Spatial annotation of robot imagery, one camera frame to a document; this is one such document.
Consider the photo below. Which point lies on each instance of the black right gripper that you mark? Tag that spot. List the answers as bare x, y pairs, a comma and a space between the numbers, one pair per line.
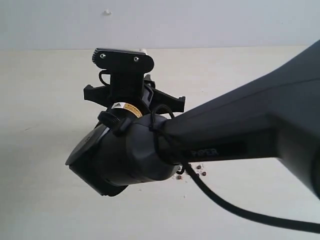
135, 89

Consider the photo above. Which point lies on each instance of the white paint brush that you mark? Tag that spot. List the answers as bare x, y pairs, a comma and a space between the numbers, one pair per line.
143, 50

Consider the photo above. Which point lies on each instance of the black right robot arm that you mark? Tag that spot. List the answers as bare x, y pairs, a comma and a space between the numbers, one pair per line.
274, 116

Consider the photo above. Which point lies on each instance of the white wall plug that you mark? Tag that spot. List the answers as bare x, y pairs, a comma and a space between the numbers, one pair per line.
107, 12

